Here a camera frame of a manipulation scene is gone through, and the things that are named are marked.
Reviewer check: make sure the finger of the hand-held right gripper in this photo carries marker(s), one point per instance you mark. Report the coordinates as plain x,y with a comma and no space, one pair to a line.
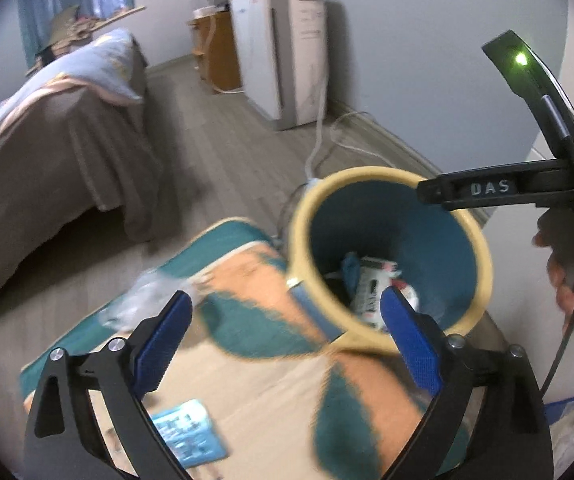
487,189

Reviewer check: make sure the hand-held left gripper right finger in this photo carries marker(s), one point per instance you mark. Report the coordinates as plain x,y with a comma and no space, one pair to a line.
414,340

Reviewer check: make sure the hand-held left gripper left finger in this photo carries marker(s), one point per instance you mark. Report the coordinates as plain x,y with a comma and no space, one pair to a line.
164,345

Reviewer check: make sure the white printed wrapper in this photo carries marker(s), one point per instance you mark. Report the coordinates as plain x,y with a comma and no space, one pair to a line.
372,295

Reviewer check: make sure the blue glove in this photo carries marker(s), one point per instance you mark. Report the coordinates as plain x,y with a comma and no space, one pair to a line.
352,272

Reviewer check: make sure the yellow-rimmed blue bin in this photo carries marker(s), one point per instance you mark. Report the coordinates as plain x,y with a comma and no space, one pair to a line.
367,220

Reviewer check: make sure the person's right hand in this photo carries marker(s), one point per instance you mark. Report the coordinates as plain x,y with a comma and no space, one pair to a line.
562,280

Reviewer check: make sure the clear plastic bag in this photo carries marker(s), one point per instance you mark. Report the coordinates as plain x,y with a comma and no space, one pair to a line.
137,300

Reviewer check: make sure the teal blister pack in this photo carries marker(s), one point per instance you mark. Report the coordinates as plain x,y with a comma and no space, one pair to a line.
189,435

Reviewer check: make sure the teal and orange rug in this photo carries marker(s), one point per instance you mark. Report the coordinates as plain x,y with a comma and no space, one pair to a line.
277,400

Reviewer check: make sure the white power strip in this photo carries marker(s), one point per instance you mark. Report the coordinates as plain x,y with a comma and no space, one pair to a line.
309,184

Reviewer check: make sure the white air purifier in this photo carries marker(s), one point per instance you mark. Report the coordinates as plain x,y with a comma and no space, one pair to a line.
287,50

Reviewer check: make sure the light blue printed quilt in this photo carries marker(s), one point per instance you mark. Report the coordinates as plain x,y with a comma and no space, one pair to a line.
82,65

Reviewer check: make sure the wooden cabinet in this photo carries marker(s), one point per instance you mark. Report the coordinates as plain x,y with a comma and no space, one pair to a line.
222,50

